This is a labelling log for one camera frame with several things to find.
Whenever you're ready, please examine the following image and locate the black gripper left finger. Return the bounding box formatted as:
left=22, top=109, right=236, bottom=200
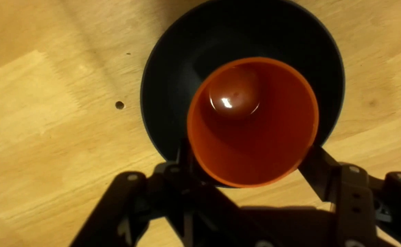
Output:
left=68, top=139, right=256, bottom=247

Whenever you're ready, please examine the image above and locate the orange plastic cup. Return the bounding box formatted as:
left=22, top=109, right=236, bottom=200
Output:
left=185, top=56, right=320, bottom=189

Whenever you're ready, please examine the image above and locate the black bowl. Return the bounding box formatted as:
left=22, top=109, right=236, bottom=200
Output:
left=138, top=0, right=347, bottom=161

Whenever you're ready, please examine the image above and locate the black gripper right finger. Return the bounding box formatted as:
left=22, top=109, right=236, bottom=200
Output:
left=296, top=143, right=401, bottom=247

